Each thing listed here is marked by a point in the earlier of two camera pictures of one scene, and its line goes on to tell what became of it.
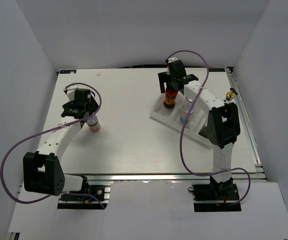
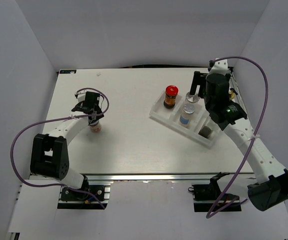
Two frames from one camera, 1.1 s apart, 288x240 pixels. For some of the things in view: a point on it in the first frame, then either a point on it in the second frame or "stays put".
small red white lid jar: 93,124 stays put
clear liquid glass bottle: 230,95 stays put
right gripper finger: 163,78 to 199,78
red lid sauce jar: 170,98 stays put
